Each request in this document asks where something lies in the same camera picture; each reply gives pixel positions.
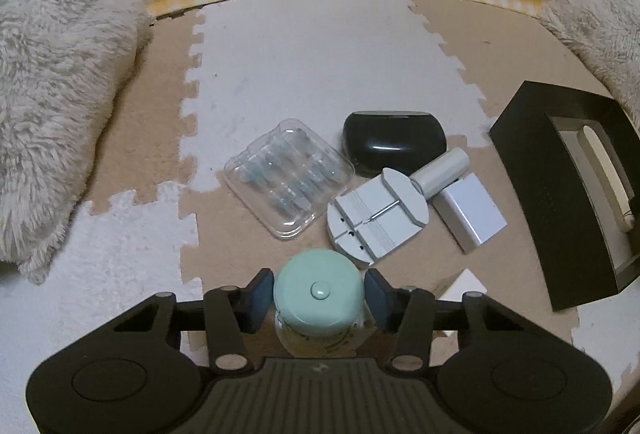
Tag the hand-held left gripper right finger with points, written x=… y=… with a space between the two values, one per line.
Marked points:
x=376 y=300

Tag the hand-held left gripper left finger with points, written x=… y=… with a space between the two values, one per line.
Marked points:
x=260 y=300

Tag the jar with mint green lid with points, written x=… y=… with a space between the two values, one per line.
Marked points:
x=320 y=289

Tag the clear plastic blister case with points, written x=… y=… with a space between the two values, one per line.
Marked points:
x=287 y=176

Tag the white rectangular power adapter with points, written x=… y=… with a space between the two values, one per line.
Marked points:
x=472 y=211

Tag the black storage box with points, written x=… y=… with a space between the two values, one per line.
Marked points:
x=530 y=174

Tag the grey watch link remover tool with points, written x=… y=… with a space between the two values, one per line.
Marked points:
x=372 y=219

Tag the white paper card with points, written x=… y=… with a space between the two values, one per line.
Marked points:
x=465 y=286

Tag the black oval case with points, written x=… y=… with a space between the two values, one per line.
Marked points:
x=392 y=142

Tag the white foam puzzle mat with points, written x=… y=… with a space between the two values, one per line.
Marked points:
x=100 y=284
x=320 y=64

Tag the fluffy cream cushion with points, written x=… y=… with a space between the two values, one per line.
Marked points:
x=55 y=79
x=600 y=24

